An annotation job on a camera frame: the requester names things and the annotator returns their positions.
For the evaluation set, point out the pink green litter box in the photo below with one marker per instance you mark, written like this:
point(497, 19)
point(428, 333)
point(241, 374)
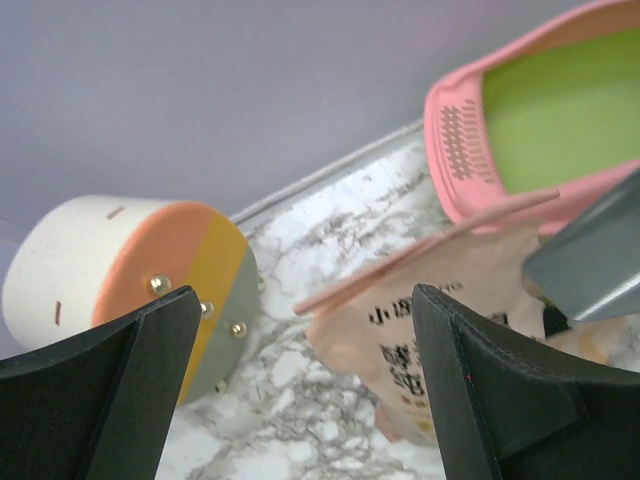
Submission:
point(557, 109)

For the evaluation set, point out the cream round cat scratcher drum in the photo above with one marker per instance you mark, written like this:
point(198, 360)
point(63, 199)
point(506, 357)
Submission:
point(96, 258)

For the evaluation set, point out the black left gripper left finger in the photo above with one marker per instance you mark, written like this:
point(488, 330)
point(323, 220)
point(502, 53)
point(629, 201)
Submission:
point(98, 405)

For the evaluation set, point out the metal litter scoop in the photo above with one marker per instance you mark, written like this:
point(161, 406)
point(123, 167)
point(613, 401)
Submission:
point(590, 269)

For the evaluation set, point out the cat litter paper bag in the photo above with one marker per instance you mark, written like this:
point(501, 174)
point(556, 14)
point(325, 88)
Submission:
point(364, 324)

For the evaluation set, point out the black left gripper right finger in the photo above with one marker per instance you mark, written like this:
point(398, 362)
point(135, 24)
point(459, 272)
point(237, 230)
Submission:
point(505, 406)

